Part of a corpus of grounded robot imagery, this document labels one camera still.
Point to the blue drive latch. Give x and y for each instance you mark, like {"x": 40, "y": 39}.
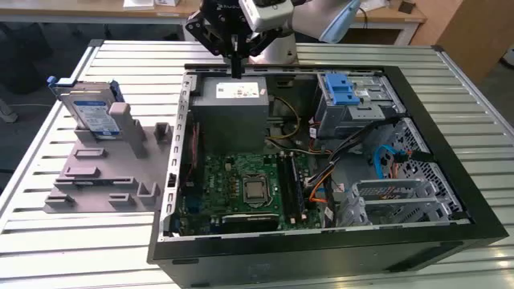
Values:
{"x": 341, "y": 90}

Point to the black graphics card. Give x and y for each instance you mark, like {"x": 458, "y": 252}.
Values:
{"x": 249, "y": 221}

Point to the grey metal stand foot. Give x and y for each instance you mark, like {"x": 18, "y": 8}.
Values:
{"x": 8, "y": 113}

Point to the wooden cabinet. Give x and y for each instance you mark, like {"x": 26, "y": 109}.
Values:
{"x": 474, "y": 30}

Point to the silver optical drive cage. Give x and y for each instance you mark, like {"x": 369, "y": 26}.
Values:
{"x": 373, "y": 111}

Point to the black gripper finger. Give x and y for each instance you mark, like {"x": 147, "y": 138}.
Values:
{"x": 205, "y": 30}
{"x": 261, "y": 40}

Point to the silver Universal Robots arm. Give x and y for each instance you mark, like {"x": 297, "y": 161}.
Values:
{"x": 281, "y": 51}

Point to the small white box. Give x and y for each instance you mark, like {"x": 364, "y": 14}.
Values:
{"x": 166, "y": 2}

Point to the black office chair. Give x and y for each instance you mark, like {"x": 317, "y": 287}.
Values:
{"x": 24, "y": 60}

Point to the large white box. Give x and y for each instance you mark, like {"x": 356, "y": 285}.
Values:
{"x": 138, "y": 4}

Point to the silver CPU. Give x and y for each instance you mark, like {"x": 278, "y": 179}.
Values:
{"x": 255, "y": 191}

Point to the hard disk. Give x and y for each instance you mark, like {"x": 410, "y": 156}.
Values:
{"x": 94, "y": 114}

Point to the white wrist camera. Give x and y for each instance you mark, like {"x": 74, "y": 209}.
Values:
{"x": 269, "y": 15}

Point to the wooden desk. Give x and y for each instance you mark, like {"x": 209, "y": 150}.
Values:
{"x": 81, "y": 12}

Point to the green motherboard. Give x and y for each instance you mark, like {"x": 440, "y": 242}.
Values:
{"x": 257, "y": 164}

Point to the black PC case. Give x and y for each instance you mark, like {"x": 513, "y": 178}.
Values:
{"x": 281, "y": 262}

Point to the black CPU socket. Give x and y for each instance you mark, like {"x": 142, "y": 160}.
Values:
{"x": 255, "y": 177}

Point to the grey parts rack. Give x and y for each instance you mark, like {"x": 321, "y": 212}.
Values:
{"x": 117, "y": 171}

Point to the grey power supply unit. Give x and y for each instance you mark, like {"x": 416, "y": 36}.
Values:
{"x": 229, "y": 126}

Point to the silver disk bay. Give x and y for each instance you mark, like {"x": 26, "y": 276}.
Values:
{"x": 401, "y": 201}

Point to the small black desk object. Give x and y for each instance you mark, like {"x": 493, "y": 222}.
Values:
{"x": 409, "y": 7}

